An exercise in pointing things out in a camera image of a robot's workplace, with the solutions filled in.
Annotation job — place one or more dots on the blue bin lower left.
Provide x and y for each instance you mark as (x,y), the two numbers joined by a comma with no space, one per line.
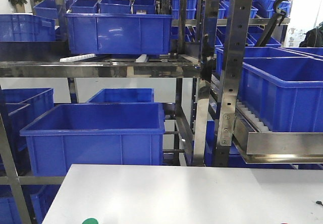
(19,107)

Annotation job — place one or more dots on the blue bin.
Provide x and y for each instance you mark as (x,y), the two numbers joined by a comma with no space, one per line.
(19,107)
(123,95)
(27,28)

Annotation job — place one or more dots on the blue bin behind lower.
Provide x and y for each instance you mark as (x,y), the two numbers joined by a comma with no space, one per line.
(123,95)

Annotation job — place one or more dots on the blue bin upper left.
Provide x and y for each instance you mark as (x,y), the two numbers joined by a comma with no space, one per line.
(27,28)

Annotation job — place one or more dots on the large blue bin right shelf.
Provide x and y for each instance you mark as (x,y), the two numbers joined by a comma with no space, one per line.
(284,93)

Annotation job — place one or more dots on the large blue bin upper shelf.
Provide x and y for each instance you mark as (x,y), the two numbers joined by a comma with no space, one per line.
(119,33)

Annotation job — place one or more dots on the large blue bin lower shelf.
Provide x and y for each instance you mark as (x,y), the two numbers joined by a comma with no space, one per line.
(88,133)

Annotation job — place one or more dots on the large blue bin shelf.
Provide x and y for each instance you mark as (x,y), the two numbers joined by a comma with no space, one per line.
(119,33)
(88,133)
(284,93)

